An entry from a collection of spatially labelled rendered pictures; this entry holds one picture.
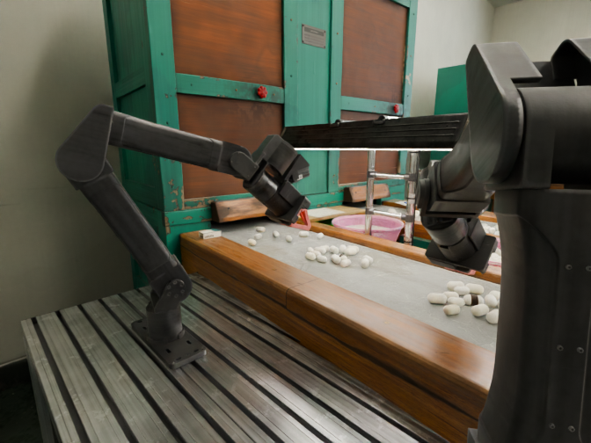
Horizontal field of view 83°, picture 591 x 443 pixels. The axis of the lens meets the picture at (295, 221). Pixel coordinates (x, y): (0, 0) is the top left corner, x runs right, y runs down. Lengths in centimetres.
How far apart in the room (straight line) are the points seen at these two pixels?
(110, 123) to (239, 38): 81
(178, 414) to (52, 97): 153
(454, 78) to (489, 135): 345
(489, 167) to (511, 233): 5
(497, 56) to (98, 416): 63
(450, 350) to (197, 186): 92
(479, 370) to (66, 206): 172
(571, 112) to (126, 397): 62
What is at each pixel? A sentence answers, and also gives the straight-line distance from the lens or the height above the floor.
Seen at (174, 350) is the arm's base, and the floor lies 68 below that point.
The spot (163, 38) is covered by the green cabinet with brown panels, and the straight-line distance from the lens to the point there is 119.
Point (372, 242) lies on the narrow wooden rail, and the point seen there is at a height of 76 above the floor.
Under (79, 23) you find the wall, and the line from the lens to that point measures 195.
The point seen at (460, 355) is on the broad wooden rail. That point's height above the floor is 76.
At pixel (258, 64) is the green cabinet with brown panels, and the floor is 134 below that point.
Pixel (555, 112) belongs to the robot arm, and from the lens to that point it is 25.
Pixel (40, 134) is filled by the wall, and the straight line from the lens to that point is 184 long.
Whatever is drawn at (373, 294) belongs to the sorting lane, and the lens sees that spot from 74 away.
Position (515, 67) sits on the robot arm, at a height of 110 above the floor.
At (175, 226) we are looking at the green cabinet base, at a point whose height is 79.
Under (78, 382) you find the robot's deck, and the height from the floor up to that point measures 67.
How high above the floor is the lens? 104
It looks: 12 degrees down
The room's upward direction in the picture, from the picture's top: straight up
